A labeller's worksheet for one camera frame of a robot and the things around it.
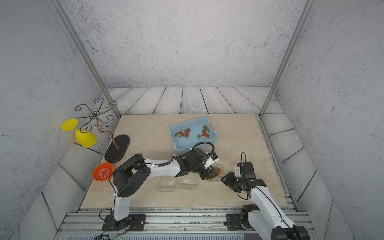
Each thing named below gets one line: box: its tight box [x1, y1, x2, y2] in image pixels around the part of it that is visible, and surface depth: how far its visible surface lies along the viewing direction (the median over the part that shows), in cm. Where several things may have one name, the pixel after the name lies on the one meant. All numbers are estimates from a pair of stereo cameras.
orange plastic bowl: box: [92, 162, 114, 182], surface depth 89 cm
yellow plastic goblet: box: [61, 118, 97, 148], surface depth 76 cm
